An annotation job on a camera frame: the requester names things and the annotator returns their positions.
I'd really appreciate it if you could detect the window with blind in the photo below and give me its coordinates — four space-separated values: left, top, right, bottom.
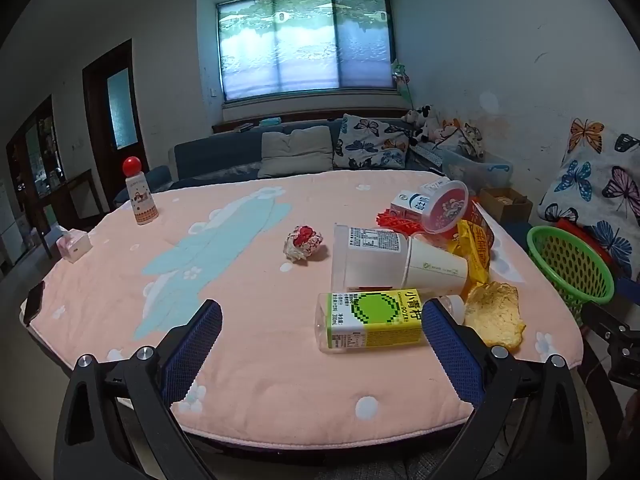
216 0 393 103

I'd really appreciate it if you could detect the dark wooden cabinet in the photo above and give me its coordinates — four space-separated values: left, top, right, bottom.
6 94 61 201

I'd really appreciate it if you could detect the red plastic box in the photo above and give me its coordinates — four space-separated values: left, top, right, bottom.
554 216 618 263

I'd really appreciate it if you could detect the black white plush toy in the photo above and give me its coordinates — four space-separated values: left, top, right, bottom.
402 105 436 146

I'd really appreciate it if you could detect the black phone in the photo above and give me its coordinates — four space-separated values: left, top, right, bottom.
22 281 46 325

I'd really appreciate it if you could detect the patterned plush toy pile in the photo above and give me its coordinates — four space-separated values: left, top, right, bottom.
435 119 483 161

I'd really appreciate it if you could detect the red-capped printed bottle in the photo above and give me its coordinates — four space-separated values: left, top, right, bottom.
122 156 160 226

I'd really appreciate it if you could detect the white paper cup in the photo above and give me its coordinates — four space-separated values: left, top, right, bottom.
402 237 470 297

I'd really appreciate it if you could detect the dark wooden door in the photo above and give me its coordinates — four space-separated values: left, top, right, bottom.
82 39 151 193

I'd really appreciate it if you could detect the red white wrapper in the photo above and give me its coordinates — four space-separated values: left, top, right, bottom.
285 225 323 263

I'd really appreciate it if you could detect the colourful pinwheel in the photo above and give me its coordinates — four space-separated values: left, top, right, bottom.
392 60 416 103

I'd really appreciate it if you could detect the green plastic basket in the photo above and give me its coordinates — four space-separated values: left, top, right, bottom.
526 226 615 328

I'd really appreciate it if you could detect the small butterfly pillow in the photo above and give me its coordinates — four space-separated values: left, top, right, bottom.
332 114 412 171

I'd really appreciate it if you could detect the clear plastic container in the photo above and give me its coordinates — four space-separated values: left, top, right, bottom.
331 224 416 292

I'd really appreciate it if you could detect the beige pillow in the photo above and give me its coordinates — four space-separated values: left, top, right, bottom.
257 127 335 178

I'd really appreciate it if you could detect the white blue milk carton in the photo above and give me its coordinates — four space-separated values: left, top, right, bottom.
389 190 433 223

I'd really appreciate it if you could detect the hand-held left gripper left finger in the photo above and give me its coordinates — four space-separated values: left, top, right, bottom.
54 298 224 480

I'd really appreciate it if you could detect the large grey butterfly pillow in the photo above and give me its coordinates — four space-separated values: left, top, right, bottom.
537 119 640 281

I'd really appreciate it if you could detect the yellow snack bag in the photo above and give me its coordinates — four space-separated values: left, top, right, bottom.
445 200 496 291

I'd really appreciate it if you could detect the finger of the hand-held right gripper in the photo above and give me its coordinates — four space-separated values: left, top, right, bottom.
581 304 633 343

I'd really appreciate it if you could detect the clear plastic storage box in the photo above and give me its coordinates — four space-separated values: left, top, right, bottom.
440 147 515 196

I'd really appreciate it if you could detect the dark wooden chair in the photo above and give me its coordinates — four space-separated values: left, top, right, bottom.
42 170 103 233

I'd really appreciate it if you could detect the pink tissue box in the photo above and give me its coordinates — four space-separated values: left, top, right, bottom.
56 228 93 263

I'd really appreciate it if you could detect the cardboard box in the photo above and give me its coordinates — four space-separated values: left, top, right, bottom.
480 187 534 223

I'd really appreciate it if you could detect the green label drink bottle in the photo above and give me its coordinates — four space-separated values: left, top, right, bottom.
314 287 467 355

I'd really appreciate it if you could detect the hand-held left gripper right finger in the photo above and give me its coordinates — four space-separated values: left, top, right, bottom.
421 298 588 480

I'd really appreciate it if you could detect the orange peel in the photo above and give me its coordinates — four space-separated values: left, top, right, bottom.
464 281 527 348

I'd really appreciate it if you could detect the blue sofa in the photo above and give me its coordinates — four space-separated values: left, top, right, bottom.
114 117 451 206

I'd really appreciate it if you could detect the clear tub with red lid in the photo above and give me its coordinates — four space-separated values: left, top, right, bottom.
420 180 470 235

